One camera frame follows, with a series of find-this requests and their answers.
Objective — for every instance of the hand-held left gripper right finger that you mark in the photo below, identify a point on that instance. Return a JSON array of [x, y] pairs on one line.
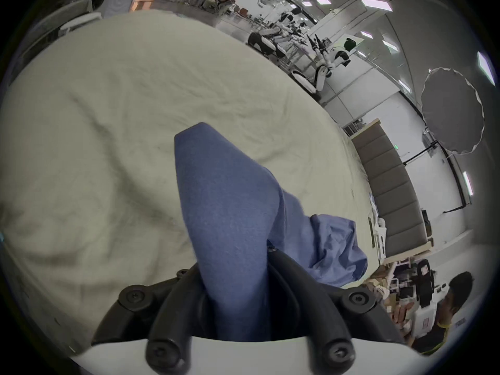
[[312, 307]]

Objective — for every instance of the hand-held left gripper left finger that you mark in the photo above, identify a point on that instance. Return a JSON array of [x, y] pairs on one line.
[[172, 307]]

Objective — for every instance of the blue garment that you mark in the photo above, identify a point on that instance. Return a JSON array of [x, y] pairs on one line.
[[242, 240]]

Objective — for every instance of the grey padded headboard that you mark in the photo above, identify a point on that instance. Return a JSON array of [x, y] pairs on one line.
[[394, 193]]

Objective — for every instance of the bed with beige sheet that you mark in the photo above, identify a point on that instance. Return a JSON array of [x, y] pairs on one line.
[[117, 150]]

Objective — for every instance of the white and black robot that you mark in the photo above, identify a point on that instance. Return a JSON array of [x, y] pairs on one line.
[[269, 39], [324, 68]]

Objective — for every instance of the grey photo umbrella on stand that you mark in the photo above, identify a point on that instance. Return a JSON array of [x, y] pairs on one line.
[[453, 111]]

